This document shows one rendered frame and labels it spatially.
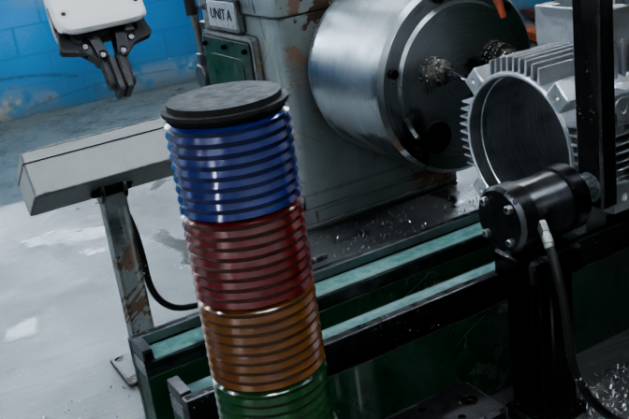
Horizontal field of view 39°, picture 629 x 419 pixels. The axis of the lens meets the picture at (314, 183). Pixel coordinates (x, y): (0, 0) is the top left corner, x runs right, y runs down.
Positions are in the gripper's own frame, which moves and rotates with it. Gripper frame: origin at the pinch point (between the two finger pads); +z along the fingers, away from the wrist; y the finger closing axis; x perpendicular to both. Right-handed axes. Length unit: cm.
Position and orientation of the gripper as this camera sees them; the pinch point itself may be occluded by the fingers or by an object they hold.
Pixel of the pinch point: (120, 77)
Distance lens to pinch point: 103.3
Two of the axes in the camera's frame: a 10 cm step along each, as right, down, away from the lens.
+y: 8.6, -2.8, 4.2
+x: -3.4, 3.0, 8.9
